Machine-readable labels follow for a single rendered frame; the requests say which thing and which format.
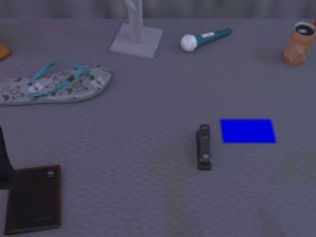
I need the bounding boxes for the black stapler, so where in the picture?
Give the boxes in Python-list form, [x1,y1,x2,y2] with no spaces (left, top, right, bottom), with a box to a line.
[196,123,213,171]

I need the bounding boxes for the white hand display stand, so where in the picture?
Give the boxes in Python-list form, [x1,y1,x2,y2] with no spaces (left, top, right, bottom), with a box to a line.
[109,0,163,59]

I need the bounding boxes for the orange wooden block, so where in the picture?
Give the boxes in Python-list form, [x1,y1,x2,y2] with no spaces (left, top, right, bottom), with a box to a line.
[0,43,13,62]

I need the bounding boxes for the tan cork cup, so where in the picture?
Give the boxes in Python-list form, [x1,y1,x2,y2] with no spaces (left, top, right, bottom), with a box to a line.
[282,21,316,66]

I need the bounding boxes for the dark brown picture frame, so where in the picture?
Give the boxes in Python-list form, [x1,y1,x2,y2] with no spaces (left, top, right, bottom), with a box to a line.
[3,164,62,236]

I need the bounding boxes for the butterfly print flip-flop sandal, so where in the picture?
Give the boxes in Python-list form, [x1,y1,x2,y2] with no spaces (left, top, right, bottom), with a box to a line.
[0,62,112,106]

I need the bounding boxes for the blue rectangular block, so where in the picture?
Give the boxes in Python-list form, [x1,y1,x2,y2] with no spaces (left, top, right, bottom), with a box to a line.
[219,118,277,144]

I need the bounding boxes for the teal and white microphone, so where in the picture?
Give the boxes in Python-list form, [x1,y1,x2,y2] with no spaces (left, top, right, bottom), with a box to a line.
[180,28,233,53]

